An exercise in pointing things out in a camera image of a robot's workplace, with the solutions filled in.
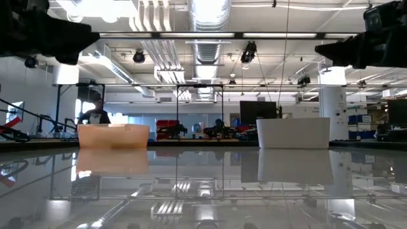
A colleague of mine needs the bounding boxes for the red bar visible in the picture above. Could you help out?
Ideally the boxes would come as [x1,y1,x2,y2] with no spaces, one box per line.
[0,116,23,134]

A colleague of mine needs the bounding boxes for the black table edge rail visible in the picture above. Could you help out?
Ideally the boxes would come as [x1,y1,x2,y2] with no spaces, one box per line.
[0,138,407,152]

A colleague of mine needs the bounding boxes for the silver ventilation duct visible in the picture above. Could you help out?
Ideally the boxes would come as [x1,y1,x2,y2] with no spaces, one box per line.
[187,0,232,100]

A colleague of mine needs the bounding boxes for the white round pillar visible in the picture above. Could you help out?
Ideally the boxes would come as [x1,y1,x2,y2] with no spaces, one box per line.
[319,65,349,141]
[52,63,79,128]

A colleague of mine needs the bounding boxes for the black metal stand frame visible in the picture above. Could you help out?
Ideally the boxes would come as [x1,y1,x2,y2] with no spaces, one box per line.
[55,82,106,128]
[176,83,224,141]

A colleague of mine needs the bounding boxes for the white plastic bin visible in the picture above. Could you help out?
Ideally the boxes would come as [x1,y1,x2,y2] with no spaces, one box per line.
[256,116,331,149]

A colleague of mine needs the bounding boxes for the red storage bins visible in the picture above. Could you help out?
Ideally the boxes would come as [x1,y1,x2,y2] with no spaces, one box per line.
[156,119,181,140]

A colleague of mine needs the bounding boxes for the thin hanging cable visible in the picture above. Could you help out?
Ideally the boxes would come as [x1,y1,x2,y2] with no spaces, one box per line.
[277,0,289,108]

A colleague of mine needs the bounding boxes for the blue storage bins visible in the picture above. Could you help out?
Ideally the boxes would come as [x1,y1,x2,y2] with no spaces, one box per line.
[348,114,373,139]

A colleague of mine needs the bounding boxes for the orange plastic bin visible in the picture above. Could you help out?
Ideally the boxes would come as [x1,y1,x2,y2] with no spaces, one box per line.
[78,123,150,149]

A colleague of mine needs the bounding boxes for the long black cable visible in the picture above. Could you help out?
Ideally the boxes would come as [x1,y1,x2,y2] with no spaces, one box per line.
[0,97,78,130]

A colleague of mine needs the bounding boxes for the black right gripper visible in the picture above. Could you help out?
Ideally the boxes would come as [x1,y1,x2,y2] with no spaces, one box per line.
[314,30,407,70]

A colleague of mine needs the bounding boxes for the black computer monitor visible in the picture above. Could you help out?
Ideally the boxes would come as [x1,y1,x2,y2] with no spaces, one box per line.
[239,101,278,132]
[387,99,407,128]

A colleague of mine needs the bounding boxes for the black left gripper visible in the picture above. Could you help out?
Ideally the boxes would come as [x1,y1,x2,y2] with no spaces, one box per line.
[0,0,101,66]

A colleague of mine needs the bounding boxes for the lit computer monitor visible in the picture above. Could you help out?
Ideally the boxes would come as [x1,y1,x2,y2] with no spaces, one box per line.
[5,101,25,125]

